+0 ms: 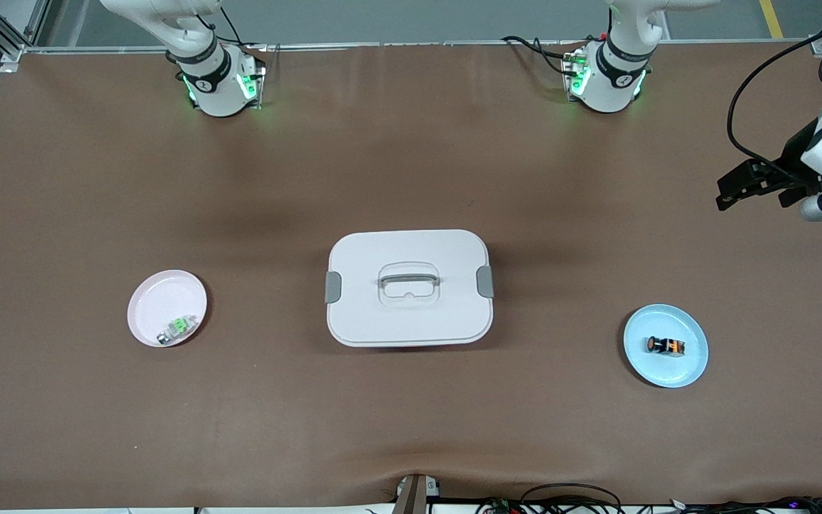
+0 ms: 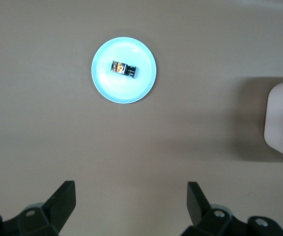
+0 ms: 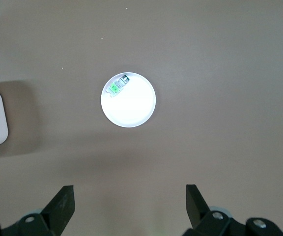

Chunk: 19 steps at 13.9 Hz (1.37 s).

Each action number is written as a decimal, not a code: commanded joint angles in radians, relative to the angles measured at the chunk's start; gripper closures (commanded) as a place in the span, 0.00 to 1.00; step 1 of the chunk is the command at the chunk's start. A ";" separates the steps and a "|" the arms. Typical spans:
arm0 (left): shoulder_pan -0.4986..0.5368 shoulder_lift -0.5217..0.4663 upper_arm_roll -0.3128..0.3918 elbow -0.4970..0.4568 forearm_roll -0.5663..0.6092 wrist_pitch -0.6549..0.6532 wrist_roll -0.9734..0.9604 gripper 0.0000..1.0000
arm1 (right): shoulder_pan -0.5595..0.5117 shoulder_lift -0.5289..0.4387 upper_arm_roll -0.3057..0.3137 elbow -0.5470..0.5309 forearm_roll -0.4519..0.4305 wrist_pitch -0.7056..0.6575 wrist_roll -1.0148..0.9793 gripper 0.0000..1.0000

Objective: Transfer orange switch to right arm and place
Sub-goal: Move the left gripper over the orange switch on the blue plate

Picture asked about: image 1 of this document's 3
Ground light blue round plate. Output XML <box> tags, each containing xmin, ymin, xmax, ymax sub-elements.
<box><xmin>623</xmin><ymin>303</ymin><xmax>709</xmax><ymax>389</ymax></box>

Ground pink round plate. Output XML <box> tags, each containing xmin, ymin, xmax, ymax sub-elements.
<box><xmin>127</xmin><ymin>269</ymin><xmax>208</xmax><ymax>348</ymax></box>

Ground white lidded storage box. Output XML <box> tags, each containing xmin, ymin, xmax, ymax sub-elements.
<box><xmin>324</xmin><ymin>228</ymin><xmax>495</xmax><ymax>349</ymax></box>

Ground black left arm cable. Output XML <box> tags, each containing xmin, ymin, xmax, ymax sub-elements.
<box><xmin>727</xmin><ymin>7</ymin><xmax>822</xmax><ymax>179</ymax></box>

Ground black arm base cable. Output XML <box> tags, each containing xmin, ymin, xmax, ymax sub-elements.
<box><xmin>197</xmin><ymin>0</ymin><xmax>270</xmax><ymax>52</ymax></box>
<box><xmin>502</xmin><ymin>34</ymin><xmax>584</xmax><ymax>76</ymax></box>

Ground green push-button switch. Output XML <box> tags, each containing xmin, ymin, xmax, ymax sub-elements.
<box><xmin>156</xmin><ymin>316</ymin><xmax>199</xmax><ymax>346</ymax></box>

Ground black cable bundle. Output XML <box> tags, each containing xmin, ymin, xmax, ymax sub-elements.
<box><xmin>668</xmin><ymin>495</ymin><xmax>822</xmax><ymax>514</ymax></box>

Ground black looped cable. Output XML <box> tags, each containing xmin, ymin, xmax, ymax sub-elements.
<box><xmin>520</xmin><ymin>483</ymin><xmax>624</xmax><ymax>514</ymax></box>

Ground camera mount post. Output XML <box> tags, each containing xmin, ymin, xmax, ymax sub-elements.
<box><xmin>393</xmin><ymin>473</ymin><xmax>442</xmax><ymax>514</ymax></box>

